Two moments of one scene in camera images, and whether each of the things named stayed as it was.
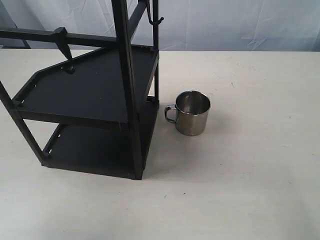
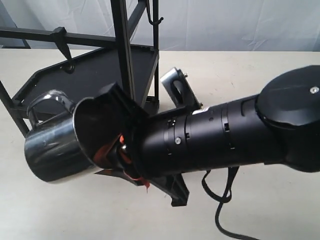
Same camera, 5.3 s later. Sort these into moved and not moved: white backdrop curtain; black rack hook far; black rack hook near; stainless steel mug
Moved: stainless steel mug
Not moved: white backdrop curtain; black rack hook far; black rack hook near
